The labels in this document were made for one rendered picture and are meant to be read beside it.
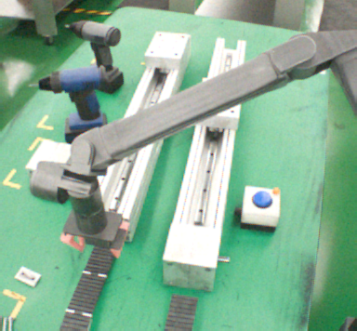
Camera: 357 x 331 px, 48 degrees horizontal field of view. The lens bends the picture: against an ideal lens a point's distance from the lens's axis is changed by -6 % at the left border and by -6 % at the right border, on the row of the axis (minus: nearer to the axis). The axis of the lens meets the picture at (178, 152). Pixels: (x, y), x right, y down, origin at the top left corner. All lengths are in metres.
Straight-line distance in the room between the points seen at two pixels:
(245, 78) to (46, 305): 0.58
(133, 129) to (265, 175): 0.49
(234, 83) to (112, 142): 0.22
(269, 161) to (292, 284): 0.37
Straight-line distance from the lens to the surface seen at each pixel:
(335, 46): 0.68
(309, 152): 1.19
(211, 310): 0.86
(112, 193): 0.98
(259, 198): 0.94
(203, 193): 0.96
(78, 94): 1.09
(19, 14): 3.51
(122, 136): 0.69
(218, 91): 0.67
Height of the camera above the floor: 1.55
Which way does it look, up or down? 43 degrees down
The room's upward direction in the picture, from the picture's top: straight up
